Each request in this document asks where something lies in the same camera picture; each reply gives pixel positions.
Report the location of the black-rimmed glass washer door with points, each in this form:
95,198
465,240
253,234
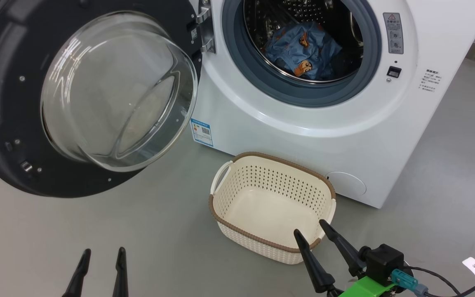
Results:
10,123

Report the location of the teal right camera connector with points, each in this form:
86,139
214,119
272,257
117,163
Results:
404,280

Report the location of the cream perforated laundry basket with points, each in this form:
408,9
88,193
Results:
270,210

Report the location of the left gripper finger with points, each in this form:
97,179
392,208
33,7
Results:
78,276
121,276

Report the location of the blue patterned clothes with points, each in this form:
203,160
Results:
299,53

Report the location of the round white filter cover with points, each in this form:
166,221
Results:
346,184

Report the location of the white front-load washing machine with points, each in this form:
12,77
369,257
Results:
303,136

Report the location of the perforated steel washer drum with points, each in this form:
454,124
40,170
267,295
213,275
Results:
336,12

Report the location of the grey warning sticker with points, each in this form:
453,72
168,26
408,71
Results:
393,33

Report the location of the grey rubber door seal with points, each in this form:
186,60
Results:
303,93

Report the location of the metal door hinge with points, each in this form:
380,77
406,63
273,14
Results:
206,29

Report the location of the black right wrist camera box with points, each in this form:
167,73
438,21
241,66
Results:
382,262

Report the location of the small printed text sticker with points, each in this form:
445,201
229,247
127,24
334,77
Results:
430,81

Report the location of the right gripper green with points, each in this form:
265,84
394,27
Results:
365,288

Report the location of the blue energy label sticker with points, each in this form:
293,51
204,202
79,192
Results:
201,133

